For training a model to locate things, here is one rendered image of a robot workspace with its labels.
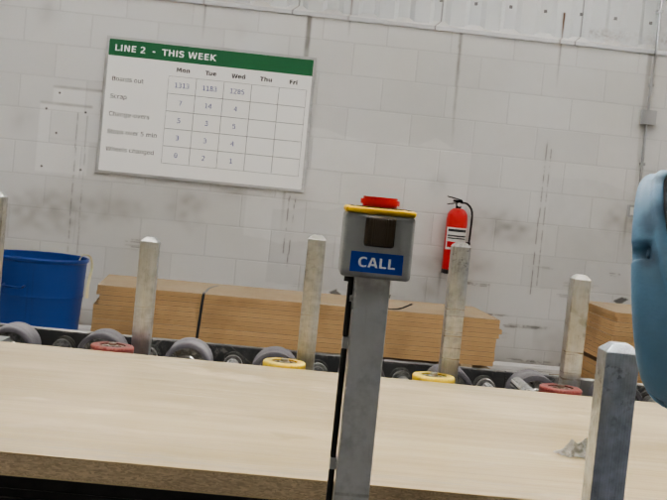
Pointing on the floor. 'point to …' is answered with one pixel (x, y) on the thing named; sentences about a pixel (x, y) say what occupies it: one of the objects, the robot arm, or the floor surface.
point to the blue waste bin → (43, 288)
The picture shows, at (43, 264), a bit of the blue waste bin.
